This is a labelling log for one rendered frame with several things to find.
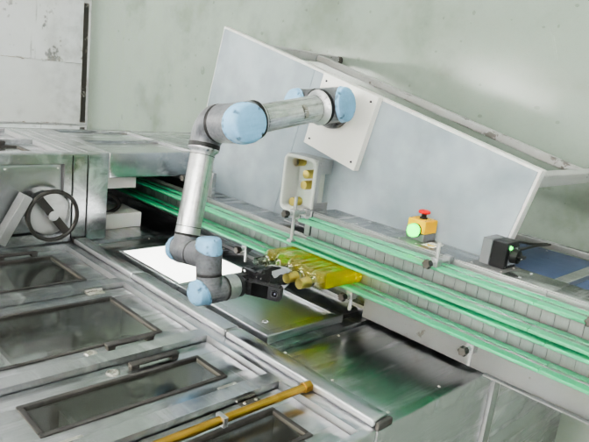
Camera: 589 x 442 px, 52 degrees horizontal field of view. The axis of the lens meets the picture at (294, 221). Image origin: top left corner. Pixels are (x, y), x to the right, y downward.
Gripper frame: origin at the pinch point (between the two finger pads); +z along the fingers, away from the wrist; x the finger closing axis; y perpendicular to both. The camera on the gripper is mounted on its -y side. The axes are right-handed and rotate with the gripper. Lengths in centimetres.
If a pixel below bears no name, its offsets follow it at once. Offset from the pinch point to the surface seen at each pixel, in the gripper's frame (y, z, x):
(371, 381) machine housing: -40.9, -4.6, 15.8
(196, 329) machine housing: 8.3, -28.3, 14.8
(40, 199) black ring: 100, -39, -5
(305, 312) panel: -2.7, 7.4, 12.5
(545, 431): -58, 91, 57
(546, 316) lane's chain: -71, 27, -9
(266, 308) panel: 6.5, -1.9, 12.5
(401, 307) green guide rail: -30.2, 21.2, 3.0
